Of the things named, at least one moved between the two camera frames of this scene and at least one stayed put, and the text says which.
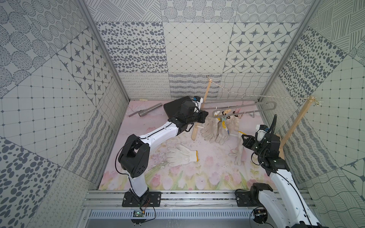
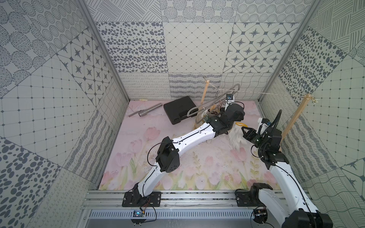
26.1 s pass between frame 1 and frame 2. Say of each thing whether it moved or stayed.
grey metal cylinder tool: stayed
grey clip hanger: moved
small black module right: stayed
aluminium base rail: stayed
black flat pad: stayed
